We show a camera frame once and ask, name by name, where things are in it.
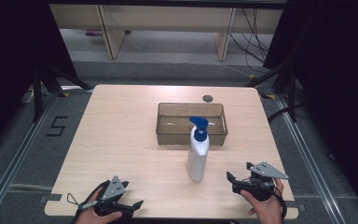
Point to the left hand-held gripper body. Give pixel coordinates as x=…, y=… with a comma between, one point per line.
x=113, y=189

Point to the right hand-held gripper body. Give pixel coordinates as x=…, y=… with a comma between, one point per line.
x=267, y=171

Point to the white pump bottle blue cap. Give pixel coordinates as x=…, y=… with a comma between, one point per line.
x=199, y=155

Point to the clear brown plastic bin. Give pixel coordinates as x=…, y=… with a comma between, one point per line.
x=174, y=124

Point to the person's left hand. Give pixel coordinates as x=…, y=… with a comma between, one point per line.
x=90, y=217

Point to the person's right hand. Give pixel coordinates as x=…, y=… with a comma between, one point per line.
x=267, y=211

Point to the round grey table grommet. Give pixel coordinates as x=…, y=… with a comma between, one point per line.
x=207, y=98

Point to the black metal stand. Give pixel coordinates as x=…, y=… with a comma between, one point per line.
x=38, y=93
x=291, y=93

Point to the black curtain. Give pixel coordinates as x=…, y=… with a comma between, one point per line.
x=338, y=77
x=9, y=56

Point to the light wooden desk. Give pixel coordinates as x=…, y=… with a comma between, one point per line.
x=167, y=17

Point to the aluminium floor rail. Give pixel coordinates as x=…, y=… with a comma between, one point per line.
x=12, y=165
x=310, y=165

